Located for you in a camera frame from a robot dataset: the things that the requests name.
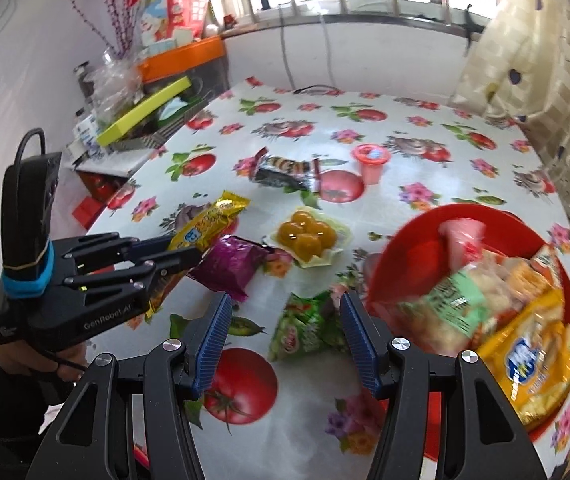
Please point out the red box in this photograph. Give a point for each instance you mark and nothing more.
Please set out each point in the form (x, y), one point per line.
(85, 212)

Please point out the red printed gift bag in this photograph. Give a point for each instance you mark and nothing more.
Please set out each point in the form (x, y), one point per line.
(180, 0)

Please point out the cream heart-print curtain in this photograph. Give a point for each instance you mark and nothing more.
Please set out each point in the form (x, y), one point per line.
(540, 60)

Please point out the orange box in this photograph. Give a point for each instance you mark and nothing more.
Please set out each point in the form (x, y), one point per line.
(185, 57)

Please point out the clear green-label rice cracker bag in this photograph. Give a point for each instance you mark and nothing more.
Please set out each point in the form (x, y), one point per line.
(455, 300)

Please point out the dark bottle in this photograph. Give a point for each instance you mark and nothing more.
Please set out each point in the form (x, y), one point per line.
(82, 82)

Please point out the black patterned tray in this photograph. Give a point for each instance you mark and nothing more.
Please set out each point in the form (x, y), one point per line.
(170, 130)

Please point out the pink snack packet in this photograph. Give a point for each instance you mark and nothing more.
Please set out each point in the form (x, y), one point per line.
(462, 237)

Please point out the orange cracker packet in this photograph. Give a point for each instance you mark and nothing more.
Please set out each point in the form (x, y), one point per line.
(530, 275)

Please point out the yellow snack bag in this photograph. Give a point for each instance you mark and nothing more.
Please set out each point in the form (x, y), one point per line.
(530, 360)

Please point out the purple snack packet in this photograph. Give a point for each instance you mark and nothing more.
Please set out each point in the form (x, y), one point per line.
(232, 265)

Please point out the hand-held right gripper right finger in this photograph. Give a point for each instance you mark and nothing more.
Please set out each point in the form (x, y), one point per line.
(360, 347)

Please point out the yellow-green flat box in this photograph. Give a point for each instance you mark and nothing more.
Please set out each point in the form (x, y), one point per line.
(140, 112)

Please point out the white blue-label bottle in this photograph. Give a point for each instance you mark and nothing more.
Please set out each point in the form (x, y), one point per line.
(86, 132)

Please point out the small red sill object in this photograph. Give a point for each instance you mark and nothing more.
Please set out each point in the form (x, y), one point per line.
(229, 21)

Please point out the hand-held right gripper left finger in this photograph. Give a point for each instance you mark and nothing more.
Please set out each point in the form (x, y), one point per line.
(212, 347)

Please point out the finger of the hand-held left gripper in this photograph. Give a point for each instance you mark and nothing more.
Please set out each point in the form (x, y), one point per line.
(175, 261)
(152, 246)

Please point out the clear plastic bag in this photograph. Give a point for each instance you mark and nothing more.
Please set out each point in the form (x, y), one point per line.
(112, 85)

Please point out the person's left hand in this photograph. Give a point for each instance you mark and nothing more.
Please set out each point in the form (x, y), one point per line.
(25, 357)

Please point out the floral tablecloth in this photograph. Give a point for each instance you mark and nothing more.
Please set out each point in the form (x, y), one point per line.
(395, 110)

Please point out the pink jelly cup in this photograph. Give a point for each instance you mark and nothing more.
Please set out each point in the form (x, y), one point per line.
(371, 162)

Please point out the red plastic basin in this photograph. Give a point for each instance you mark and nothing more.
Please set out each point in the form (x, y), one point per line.
(415, 255)

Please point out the dark striped snack packet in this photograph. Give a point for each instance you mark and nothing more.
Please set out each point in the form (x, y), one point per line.
(285, 172)

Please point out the yellow candy bar packet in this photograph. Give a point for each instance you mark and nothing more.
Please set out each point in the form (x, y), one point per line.
(210, 220)

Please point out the purple dried branches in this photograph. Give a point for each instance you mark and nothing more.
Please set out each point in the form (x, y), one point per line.
(117, 15)

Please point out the white shelf board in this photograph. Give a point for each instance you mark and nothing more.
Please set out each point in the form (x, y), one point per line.
(115, 161)

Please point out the green snack packet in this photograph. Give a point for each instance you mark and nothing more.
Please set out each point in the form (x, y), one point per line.
(305, 330)

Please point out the black window hook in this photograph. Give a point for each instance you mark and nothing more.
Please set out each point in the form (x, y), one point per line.
(472, 27)

